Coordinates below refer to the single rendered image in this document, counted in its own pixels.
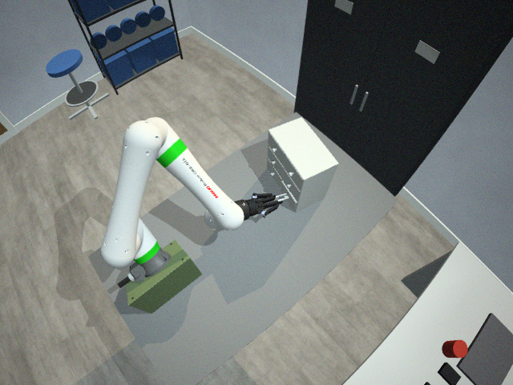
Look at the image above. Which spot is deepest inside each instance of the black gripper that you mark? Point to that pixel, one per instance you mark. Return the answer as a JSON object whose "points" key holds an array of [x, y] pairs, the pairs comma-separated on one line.
{"points": [[259, 205]]}

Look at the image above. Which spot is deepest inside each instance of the grey drawer front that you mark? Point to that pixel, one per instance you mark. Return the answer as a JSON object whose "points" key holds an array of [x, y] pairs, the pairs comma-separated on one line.
{"points": [[290, 185], [292, 202], [278, 166], [276, 149], [293, 173], [274, 173]]}

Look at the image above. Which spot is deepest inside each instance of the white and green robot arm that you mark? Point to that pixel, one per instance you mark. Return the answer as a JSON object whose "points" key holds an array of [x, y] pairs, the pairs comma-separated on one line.
{"points": [[141, 148]]}

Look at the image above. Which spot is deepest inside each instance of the small beige chest of grey drawers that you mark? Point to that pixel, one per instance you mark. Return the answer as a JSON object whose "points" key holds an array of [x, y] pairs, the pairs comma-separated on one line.
{"points": [[310, 158]]}

